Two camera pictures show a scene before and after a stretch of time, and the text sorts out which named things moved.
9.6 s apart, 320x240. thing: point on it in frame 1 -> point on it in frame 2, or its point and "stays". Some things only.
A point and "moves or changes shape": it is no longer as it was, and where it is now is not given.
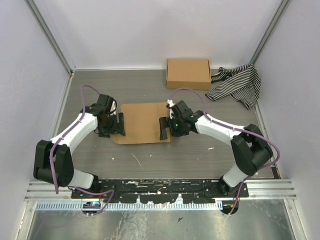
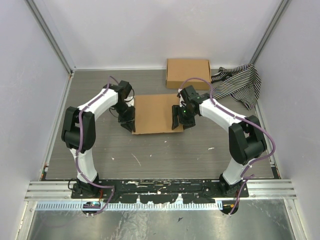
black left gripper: (105, 133) -> (129, 122)
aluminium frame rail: (260, 190) stays
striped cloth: (243, 82) stays
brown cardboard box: (141, 123) moves or changes shape
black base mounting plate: (163, 191) stays
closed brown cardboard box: (194, 73) stays
